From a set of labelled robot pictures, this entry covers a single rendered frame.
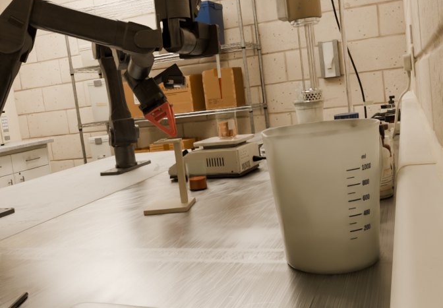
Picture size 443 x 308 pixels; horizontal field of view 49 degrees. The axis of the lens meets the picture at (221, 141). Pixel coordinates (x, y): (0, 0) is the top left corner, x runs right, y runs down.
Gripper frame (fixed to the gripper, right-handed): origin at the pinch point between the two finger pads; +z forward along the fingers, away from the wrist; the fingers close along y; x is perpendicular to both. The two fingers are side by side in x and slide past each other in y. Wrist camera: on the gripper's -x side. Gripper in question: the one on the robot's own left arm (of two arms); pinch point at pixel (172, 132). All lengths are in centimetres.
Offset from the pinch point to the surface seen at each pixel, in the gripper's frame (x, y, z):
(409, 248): -14, -92, 34
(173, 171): 5.0, -1.5, 8.8
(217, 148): -7.6, -5.2, 10.6
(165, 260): 5, -58, 27
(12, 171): 133, 230, -97
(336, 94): -98, 224, -9
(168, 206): 5.5, -32.4, 18.6
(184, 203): 2.8, -31.7, 19.8
